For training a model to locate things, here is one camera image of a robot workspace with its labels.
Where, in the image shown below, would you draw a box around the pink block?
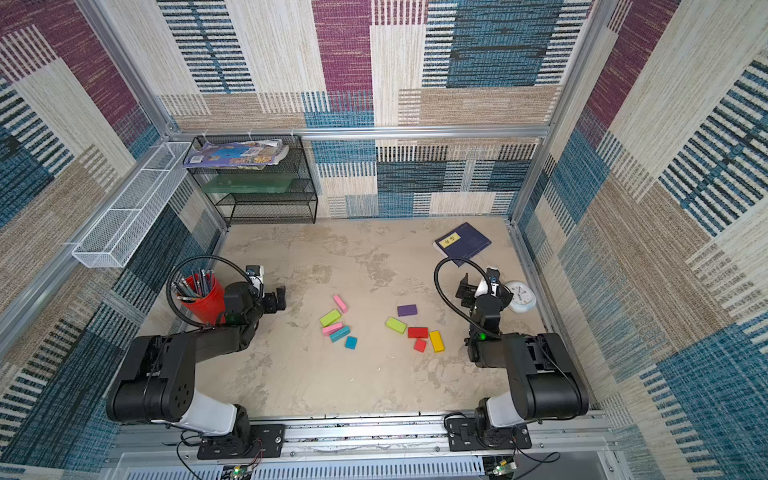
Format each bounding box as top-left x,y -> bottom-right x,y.
333,295 -> 348,314
322,323 -> 344,336

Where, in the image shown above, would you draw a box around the lime green block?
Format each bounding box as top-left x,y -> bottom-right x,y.
385,317 -> 407,334
320,309 -> 342,328

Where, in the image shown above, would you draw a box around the teal long block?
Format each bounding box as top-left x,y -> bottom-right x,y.
330,326 -> 350,342

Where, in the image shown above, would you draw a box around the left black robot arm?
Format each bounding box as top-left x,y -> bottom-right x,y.
106,282 -> 286,458

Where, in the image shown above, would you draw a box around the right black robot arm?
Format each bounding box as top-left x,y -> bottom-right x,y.
455,276 -> 589,449

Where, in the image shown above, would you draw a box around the dark blue notebook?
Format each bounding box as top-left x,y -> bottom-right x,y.
434,222 -> 491,267

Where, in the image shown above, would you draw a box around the yellow block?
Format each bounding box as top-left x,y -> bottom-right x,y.
429,331 -> 445,353

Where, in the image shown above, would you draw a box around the white round clock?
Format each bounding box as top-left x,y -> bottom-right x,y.
505,281 -> 537,314

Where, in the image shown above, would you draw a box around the purple block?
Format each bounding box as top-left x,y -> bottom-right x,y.
397,304 -> 418,317

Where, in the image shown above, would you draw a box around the red long block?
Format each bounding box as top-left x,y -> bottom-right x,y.
407,327 -> 429,339

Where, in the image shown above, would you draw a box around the red pen cup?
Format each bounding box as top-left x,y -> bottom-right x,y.
177,270 -> 225,325

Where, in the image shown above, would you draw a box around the red small block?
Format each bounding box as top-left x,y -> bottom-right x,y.
414,338 -> 427,353

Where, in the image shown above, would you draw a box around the green tray in rack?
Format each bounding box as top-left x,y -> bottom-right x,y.
202,174 -> 295,194

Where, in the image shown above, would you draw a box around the colourful magazine on rack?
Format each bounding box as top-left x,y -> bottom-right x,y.
183,140 -> 290,170

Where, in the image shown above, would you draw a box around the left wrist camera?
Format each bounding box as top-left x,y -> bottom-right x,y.
245,265 -> 264,298

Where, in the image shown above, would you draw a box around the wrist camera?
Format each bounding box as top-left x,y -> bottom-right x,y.
245,265 -> 264,298
475,267 -> 502,297

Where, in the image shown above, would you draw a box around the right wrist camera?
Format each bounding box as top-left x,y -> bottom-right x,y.
475,267 -> 502,297

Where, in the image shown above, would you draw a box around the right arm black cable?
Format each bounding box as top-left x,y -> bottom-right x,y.
433,256 -> 502,340

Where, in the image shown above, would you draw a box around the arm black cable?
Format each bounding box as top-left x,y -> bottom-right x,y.
433,256 -> 502,340
165,254 -> 256,328

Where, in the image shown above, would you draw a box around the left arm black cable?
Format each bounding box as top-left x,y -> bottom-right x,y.
165,254 -> 256,328

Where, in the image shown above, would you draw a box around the black wire shelf rack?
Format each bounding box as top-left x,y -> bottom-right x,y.
182,134 -> 319,227

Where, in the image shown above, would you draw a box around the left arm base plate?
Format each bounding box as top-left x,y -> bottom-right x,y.
197,424 -> 286,460

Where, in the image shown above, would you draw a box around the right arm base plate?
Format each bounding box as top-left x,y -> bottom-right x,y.
443,412 -> 532,452

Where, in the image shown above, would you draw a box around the white wire wall basket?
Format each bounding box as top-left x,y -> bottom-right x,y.
72,142 -> 190,269

